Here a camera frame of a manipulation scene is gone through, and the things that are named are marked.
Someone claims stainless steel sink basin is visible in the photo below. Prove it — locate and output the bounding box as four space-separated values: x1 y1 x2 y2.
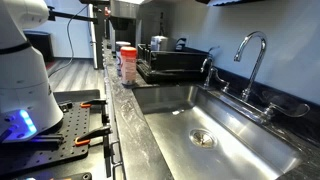
133 86 302 180

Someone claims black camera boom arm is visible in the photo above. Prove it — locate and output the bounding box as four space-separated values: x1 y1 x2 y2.
48 6 98 24

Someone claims black coffee machine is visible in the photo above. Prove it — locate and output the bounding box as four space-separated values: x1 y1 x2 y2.
109 0 141 51

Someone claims black dish drying rack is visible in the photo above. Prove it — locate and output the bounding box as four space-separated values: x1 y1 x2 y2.
137 44 207 84

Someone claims chrome wing faucet handle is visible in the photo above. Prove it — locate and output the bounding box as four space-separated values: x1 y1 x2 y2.
260 102 310 120

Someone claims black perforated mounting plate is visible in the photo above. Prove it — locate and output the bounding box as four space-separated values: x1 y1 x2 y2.
0 102 90 176

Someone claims tall chrome gooseneck faucet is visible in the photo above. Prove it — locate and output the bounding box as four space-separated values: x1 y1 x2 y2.
233 30 269 103

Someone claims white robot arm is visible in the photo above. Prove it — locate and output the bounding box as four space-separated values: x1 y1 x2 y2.
0 0 63 144

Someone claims far orange-handled black clamp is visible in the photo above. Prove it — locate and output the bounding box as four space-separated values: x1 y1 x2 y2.
80 99 107 108

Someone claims white-capped creamer bottle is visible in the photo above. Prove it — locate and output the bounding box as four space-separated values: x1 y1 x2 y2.
116 41 131 77

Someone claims near orange-handled black clamp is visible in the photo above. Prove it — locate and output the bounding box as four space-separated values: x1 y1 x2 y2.
74 125 112 147

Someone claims small chrome side faucet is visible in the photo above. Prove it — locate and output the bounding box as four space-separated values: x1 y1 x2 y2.
200 46 230 92

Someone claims black trash bin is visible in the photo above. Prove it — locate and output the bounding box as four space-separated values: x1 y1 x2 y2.
24 30 54 62

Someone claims black hanging cable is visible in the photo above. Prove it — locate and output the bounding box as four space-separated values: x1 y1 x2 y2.
48 3 89 78

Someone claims orange-handled black clamp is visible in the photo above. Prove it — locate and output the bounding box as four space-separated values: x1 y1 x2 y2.
80 99 107 108
74 125 112 147

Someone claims orange-capped creamer bottle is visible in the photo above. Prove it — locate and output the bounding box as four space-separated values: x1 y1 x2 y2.
120 46 137 85

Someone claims stainless steel pot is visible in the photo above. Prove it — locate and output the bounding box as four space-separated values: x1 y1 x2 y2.
151 36 175 51

